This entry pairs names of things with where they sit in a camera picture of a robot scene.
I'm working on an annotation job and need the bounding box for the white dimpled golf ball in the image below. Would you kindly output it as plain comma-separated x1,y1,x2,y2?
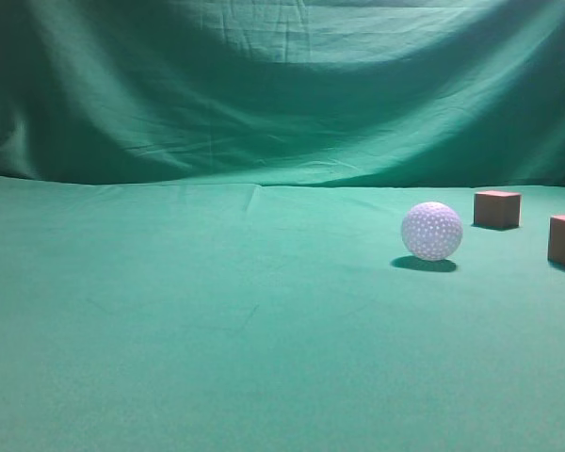
400,202,463,262

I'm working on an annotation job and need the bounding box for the red cube block rear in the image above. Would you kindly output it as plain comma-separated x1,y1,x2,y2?
473,190,522,230

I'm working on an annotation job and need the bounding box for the green cloth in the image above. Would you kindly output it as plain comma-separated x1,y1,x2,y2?
0,1,565,451

